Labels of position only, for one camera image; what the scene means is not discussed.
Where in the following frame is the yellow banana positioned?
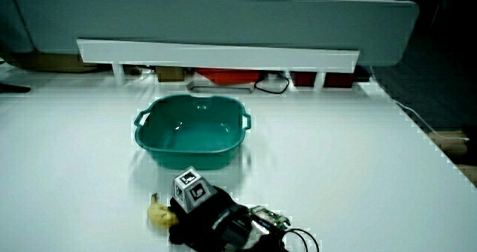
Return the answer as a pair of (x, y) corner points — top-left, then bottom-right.
(146, 192), (180, 230)

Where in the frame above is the white cable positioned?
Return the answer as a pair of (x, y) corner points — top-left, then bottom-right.
(368, 66), (470, 142)

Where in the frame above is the black glove cable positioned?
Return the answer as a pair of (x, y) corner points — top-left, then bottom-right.
(281, 227), (321, 252)

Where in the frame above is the green plastic basin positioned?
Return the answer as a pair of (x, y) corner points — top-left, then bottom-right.
(133, 93), (253, 171)

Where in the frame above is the wooden furniture piece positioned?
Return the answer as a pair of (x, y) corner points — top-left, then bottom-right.
(426, 129), (477, 188)

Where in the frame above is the red flat box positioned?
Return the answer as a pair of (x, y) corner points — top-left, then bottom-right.
(195, 67), (261, 86)

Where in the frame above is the white desk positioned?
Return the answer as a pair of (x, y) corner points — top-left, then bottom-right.
(0, 63), (477, 252)

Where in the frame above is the person's right hand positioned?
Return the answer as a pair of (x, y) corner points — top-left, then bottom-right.
(167, 166), (259, 252)

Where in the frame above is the grey partition panel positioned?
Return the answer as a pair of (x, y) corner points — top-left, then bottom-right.
(0, 0), (35, 54)
(13, 0), (420, 67)

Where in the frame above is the black looped cable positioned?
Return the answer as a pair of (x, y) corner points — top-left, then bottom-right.
(253, 72), (291, 95)

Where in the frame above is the black flat object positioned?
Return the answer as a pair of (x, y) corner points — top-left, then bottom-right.
(0, 81), (32, 94)

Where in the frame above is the white shelf riser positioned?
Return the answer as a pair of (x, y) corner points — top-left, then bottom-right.
(76, 38), (361, 91)

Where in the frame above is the large cardboard box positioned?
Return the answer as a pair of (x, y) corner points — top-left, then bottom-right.
(4, 51), (98, 74)

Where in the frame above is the grey flat tray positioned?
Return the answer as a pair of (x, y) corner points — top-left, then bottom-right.
(186, 79), (256, 95)

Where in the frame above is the dark red box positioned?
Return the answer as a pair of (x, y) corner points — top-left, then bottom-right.
(323, 72), (356, 89)
(289, 71), (318, 88)

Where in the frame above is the small cardboard box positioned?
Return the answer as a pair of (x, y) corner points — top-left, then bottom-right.
(155, 66), (186, 83)

